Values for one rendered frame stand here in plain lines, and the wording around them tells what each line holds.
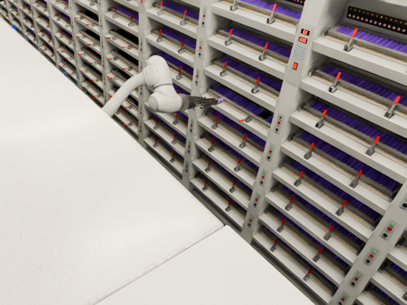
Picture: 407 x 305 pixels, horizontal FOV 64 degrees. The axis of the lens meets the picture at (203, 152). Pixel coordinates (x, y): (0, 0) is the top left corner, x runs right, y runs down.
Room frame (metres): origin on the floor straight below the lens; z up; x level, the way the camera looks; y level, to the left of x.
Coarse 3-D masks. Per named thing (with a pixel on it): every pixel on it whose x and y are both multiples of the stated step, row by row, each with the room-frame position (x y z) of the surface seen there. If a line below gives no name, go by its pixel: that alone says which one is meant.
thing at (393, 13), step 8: (272, 0) 1.97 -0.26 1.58; (352, 0) 1.66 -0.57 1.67; (360, 0) 1.63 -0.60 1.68; (368, 0) 1.61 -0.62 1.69; (376, 0) 1.58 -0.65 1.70; (368, 8) 1.60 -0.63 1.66; (376, 8) 1.57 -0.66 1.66; (384, 8) 1.55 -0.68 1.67; (392, 8) 1.53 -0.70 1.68; (400, 8) 1.51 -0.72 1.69; (344, 16) 1.66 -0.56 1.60; (392, 16) 1.52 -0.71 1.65; (400, 16) 1.50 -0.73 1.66; (328, 56) 1.67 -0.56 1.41; (400, 88) 1.41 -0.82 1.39
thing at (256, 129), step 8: (216, 80) 2.12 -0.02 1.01; (200, 88) 2.02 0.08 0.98; (208, 88) 2.04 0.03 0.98; (200, 96) 2.02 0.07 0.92; (208, 96) 2.00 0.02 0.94; (240, 96) 1.98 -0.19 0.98; (224, 104) 1.91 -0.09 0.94; (224, 112) 1.86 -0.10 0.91; (232, 112) 1.83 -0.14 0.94; (248, 128) 1.71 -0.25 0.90; (256, 128) 1.67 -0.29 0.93; (264, 128) 1.67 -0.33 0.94; (264, 136) 1.62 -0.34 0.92
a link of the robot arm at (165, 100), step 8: (160, 88) 1.45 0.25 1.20; (168, 88) 1.46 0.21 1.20; (152, 96) 1.40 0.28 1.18; (160, 96) 1.40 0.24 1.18; (168, 96) 1.42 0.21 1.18; (176, 96) 1.46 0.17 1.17; (152, 104) 1.38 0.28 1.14; (160, 104) 1.38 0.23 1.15; (168, 104) 1.40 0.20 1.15; (176, 104) 1.44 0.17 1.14; (160, 112) 1.40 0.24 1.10; (168, 112) 1.42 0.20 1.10
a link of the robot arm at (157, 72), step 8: (152, 56) 1.57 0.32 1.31; (160, 56) 1.58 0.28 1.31; (152, 64) 1.52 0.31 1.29; (160, 64) 1.52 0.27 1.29; (144, 72) 1.49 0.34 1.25; (152, 72) 1.49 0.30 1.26; (160, 72) 1.50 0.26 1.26; (168, 72) 1.52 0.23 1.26; (128, 80) 1.49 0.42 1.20; (136, 80) 1.49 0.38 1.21; (144, 80) 1.48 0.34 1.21; (152, 80) 1.47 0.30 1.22; (160, 80) 1.47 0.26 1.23; (168, 80) 1.49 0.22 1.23; (120, 88) 1.46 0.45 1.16; (128, 88) 1.46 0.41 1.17; (120, 96) 1.43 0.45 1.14; (112, 104) 1.40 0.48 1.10; (120, 104) 1.42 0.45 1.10; (112, 112) 1.39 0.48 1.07
